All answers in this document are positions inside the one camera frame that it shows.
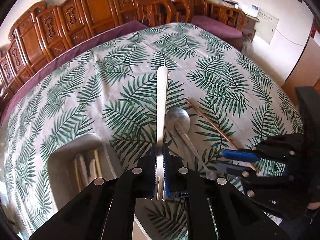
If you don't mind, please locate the carved wooden armchair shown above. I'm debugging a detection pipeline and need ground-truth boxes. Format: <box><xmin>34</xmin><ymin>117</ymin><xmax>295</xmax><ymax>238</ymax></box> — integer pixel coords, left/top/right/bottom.
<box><xmin>144</xmin><ymin>0</ymin><xmax>247</xmax><ymax>43</ymax></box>

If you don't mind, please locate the purple armchair cushion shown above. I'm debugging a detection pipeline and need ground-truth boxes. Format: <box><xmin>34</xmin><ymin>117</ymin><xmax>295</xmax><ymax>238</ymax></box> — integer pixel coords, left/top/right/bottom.
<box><xmin>191</xmin><ymin>15</ymin><xmax>243</xmax><ymax>40</ymax></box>

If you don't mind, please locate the palm leaf tablecloth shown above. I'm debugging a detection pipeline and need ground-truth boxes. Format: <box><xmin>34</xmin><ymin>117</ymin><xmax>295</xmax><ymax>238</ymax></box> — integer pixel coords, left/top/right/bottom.
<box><xmin>4</xmin><ymin>23</ymin><xmax>303</xmax><ymax>239</ymax></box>

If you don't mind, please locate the light bamboo chopstick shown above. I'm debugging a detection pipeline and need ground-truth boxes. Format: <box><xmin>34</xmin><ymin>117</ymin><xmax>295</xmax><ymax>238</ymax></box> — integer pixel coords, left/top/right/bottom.
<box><xmin>94</xmin><ymin>150</ymin><xmax>103</xmax><ymax>178</ymax></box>
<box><xmin>74</xmin><ymin>159</ymin><xmax>82</xmax><ymax>192</ymax></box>

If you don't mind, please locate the large steel spoon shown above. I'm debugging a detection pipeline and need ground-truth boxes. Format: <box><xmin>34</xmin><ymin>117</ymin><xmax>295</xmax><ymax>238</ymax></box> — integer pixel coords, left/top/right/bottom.
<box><xmin>165</xmin><ymin>107</ymin><xmax>216</xmax><ymax>180</ymax></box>

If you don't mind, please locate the grey metal utensil tray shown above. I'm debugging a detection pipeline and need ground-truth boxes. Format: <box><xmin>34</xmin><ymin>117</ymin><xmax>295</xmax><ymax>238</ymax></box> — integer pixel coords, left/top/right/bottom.
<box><xmin>47</xmin><ymin>133</ymin><xmax>123</xmax><ymax>210</ymax></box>

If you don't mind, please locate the cream plastic fork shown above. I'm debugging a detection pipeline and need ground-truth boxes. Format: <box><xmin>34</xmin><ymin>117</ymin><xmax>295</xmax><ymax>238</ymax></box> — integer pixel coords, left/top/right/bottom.
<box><xmin>156</xmin><ymin>67</ymin><xmax>168</xmax><ymax>201</ymax></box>

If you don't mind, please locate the long carved wooden sofa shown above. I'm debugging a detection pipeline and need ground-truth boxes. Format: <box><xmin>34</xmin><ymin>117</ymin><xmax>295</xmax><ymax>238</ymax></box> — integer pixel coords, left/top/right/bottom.
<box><xmin>0</xmin><ymin>0</ymin><xmax>181</xmax><ymax>98</ymax></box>

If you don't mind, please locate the cream plastic spoon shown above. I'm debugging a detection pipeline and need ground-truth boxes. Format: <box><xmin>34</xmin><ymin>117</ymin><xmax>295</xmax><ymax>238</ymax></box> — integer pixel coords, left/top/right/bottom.
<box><xmin>89</xmin><ymin>159</ymin><xmax>98</xmax><ymax>182</ymax></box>
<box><xmin>76</xmin><ymin>154</ymin><xmax>89</xmax><ymax>186</ymax></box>

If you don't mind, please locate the wooden side table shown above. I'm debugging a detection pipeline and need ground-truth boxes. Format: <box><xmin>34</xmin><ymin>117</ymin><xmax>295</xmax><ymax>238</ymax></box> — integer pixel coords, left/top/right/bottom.
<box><xmin>241</xmin><ymin>15</ymin><xmax>259</xmax><ymax>42</ymax></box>

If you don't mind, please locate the purple sofa cushion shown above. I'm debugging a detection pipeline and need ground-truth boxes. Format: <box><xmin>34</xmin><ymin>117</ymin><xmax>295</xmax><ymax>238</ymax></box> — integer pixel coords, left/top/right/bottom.
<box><xmin>1</xmin><ymin>20</ymin><xmax>147</xmax><ymax>124</ymax></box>

